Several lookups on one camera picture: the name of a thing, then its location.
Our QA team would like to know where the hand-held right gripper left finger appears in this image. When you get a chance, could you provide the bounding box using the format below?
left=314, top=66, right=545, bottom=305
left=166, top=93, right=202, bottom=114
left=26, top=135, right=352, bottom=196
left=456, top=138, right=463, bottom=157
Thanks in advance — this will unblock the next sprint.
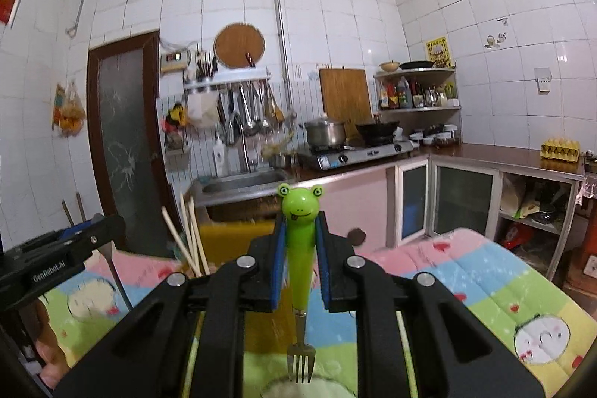
left=53, top=214, right=287, bottom=398

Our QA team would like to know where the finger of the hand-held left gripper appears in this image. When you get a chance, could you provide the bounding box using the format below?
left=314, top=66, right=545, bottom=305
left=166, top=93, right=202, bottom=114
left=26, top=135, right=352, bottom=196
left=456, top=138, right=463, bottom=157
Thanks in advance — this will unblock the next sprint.
left=56, top=218, right=98, bottom=241
left=86, top=214, right=126, bottom=258

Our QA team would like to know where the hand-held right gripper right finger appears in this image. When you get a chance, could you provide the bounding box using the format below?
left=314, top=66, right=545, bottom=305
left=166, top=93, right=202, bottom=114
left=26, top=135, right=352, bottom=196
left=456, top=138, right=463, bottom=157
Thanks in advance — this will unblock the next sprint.
left=315, top=211, right=546, bottom=398

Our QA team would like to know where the green frog handle fork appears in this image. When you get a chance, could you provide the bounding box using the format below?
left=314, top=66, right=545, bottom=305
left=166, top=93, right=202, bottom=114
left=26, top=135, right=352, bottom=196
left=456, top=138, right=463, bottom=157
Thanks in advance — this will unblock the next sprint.
left=278, top=182, right=325, bottom=384

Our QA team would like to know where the yellow plastic utensil holder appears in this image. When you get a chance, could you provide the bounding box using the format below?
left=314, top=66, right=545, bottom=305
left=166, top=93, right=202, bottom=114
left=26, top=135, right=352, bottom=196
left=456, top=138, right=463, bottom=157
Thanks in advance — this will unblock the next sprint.
left=196, top=218, right=299, bottom=354

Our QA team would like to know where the wooden chopstick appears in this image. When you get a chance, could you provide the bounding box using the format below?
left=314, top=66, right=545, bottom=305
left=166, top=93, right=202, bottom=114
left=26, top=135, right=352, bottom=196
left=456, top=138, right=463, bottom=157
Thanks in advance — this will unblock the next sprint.
left=180, top=192, right=201, bottom=276
left=161, top=206, right=197, bottom=276
left=189, top=197, right=210, bottom=276

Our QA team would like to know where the row of hanging kitchen utensils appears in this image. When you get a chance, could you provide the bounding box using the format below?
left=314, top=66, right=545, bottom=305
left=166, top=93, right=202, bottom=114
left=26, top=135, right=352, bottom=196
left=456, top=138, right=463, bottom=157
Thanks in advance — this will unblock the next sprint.
left=217, top=81, right=299, bottom=138

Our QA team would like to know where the person's left hand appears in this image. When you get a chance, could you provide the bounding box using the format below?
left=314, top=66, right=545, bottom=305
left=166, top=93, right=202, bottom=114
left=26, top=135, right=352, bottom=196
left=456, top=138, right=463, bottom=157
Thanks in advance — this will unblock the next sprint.
left=34, top=301, right=78, bottom=389

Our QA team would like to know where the steel kitchen sink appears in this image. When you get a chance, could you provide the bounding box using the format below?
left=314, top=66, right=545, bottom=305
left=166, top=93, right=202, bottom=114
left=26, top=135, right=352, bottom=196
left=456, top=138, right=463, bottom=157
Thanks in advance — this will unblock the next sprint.
left=187, top=167, right=296, bottom=222

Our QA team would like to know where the brown framed glass door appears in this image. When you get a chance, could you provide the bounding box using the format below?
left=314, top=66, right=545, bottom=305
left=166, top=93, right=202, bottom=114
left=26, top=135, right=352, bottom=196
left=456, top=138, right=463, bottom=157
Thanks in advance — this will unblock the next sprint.
left=88, top=31, right=176, bottom=259

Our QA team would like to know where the hanging bag of oranges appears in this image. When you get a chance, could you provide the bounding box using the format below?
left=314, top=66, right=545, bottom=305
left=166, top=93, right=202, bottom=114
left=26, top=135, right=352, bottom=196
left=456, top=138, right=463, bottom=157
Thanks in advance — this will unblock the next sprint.
left=52, top=81, right=87, bottom=138

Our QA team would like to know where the steel gas stove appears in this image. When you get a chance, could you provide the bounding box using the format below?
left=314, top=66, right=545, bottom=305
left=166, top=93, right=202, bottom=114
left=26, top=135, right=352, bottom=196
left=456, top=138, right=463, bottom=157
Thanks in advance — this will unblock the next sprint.
left=297, top=139, right=416, bottom=172

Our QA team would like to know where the white soap bottle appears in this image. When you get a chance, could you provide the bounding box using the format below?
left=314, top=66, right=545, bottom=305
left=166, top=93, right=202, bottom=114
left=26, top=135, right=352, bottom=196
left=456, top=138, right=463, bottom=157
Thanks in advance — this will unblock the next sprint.
left=212, top=132, right=226, bottom=178

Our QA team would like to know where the steel cooking pot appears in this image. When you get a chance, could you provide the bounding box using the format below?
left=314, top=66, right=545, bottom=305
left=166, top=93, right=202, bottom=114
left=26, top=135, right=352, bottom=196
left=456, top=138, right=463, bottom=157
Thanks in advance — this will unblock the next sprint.
left=304, top=113, right=348, bottom=147

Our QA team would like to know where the cartoon printed blanket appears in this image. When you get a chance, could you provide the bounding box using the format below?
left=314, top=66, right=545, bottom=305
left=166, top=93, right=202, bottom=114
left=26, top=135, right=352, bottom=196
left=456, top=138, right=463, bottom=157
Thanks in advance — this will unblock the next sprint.
left=37, top=228, right=593, bottom=398

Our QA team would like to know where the black wok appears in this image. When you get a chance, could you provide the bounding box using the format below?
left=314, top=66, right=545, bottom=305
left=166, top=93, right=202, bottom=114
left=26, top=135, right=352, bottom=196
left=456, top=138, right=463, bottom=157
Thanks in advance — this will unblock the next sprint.
left=355, top=120, right=402, bottom=145

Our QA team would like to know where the white plastic bag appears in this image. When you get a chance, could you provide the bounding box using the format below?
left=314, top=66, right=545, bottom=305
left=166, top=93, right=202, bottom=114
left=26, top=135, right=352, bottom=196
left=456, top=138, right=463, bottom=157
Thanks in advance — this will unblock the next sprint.
left=187, top=93, right=221, bottom=128

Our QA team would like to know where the stack of small bowls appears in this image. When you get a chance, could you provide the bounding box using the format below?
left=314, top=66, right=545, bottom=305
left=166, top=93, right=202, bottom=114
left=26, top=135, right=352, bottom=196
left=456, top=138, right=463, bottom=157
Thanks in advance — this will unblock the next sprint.
left=410, top=124, right=460, bottom=147

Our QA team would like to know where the rectangular wooden cutting board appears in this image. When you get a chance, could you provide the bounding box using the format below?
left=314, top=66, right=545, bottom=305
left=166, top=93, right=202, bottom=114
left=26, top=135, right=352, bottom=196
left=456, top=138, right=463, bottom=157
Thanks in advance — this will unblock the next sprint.
left=319, top=68, right=374, bottom=126

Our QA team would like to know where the row of condiment bottles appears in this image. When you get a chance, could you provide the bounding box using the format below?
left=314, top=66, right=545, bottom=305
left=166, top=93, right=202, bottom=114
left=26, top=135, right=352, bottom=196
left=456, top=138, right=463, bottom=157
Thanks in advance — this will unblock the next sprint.
left=379, top=78, right=460, bottom=109

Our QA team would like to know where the red plastic bag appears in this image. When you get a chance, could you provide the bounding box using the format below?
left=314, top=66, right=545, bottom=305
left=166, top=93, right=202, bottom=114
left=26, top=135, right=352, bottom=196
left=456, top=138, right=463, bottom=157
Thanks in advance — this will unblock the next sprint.
left=501, top=225, right=529, bottom=250

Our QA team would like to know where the bunch of dark chopsticks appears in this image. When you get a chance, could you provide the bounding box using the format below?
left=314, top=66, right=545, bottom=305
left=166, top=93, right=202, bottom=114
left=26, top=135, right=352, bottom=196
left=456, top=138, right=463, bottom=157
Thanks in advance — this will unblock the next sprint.
left=195, top=49, right=219, bottom=81

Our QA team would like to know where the white sack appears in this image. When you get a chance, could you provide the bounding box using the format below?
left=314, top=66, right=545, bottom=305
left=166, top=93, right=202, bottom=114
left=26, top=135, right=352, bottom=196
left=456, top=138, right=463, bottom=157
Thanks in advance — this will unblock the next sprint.
left=501, top=182, right=526, bottom=213

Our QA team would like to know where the steel corner shelf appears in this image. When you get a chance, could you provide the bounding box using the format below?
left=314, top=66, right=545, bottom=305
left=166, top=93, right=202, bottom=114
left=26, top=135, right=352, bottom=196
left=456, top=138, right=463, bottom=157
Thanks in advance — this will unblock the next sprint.
left=373, top=67, right=462, bottom=113

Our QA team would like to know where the kitchen counter cabinet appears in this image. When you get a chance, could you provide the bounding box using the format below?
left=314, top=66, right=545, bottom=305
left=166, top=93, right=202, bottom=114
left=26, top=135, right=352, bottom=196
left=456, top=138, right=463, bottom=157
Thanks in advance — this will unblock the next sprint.
left=294, top=141, right=587, bottom=282

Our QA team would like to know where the round wooden board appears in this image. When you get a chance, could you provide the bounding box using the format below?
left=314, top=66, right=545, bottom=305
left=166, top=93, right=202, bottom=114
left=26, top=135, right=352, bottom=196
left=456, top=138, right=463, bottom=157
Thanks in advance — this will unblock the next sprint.
left=213, top=22, right=266, bottom=69

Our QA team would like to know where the yellow egg carton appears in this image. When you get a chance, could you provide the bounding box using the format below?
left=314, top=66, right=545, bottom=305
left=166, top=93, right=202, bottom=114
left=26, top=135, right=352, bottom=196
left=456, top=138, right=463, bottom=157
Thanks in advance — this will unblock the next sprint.
left=540, top=138, right=582, bottom=161

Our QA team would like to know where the wire wall basket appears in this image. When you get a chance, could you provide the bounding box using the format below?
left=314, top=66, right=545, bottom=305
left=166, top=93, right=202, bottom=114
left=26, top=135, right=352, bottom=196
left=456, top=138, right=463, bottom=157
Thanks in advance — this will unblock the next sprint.
left=163, top=131, right=192, bottom=157

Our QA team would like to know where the white switch box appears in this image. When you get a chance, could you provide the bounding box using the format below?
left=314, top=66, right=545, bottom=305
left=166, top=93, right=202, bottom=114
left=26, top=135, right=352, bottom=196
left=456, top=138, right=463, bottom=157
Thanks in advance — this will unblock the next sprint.
left=161, top=50, right=192, bottom=75

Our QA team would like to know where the steel wall rack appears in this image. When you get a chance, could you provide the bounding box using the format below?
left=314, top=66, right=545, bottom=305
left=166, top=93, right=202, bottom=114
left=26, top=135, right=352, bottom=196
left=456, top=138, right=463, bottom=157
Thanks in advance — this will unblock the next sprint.
left=183, top=69, right=272, bottom=94

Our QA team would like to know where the white wall pipe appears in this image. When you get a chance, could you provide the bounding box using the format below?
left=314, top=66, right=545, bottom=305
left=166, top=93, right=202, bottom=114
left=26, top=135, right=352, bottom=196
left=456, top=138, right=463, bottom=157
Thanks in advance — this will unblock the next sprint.
left=247, top=0, right=296, bottom=120

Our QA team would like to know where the yellow wall poster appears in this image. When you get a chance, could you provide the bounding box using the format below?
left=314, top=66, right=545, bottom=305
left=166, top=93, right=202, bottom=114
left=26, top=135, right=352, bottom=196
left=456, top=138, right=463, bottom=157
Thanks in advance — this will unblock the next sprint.
left=424, top=36, right=454, bottom=69

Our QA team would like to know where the white wall socket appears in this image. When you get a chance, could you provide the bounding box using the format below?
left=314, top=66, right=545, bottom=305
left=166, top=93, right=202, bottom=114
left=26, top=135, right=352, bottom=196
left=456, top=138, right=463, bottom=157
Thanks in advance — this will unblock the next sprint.
left=534, top=68, right=554, bottom=94

